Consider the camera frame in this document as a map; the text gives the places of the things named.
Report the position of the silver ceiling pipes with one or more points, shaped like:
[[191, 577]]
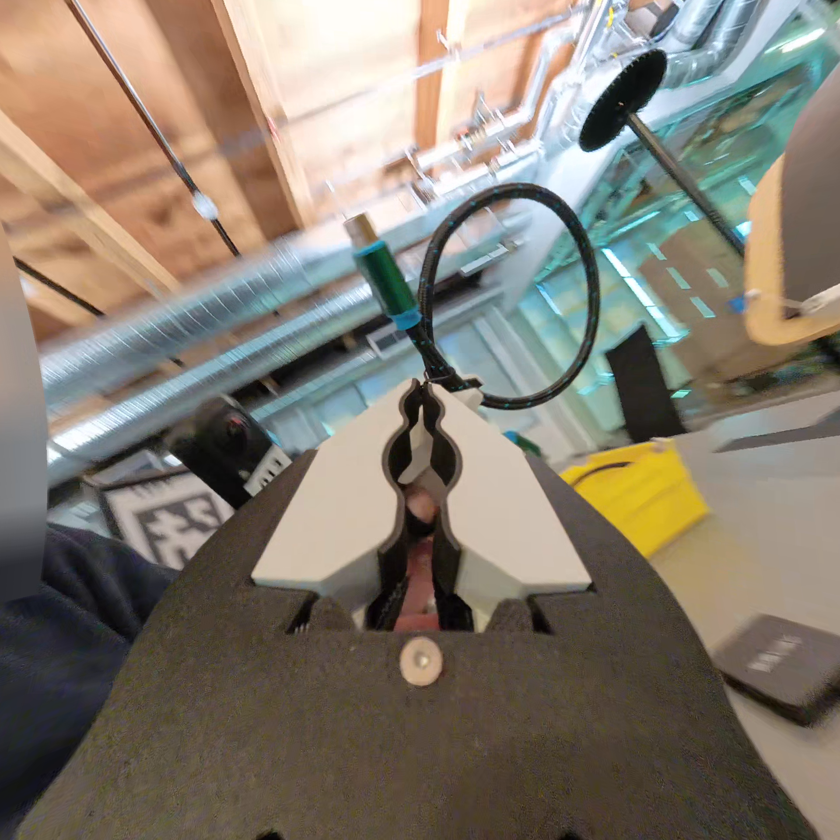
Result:
[[709, 26]]

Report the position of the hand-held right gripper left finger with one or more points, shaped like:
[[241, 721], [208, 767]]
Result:
[[328, 518]]

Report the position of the black round fixture on rod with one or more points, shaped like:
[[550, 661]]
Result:
[[623, 98]]

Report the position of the person's left hand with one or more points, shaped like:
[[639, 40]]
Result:
[[420, 505]]

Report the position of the black high-back office chair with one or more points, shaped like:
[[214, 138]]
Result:
[[646, 387]]

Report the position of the stack of cardboard boxes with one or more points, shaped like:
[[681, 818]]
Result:
[[689, 282]]

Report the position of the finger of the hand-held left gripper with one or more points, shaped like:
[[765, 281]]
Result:
[[463, 398], [413, 459]]

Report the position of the yellow plastic bin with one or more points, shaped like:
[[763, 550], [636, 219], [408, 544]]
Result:
[[636, 505]]

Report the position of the round metal duct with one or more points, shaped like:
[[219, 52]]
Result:
[[164, 328], [197, 387]]

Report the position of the white air vent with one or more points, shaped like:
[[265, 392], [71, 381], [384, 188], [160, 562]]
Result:
[[387, 341]]

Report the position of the dark adapter hub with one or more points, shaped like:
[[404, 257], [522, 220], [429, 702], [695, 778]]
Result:
[[778, 663]]

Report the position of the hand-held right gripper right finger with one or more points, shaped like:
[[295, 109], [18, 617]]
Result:
[[512, 518]]

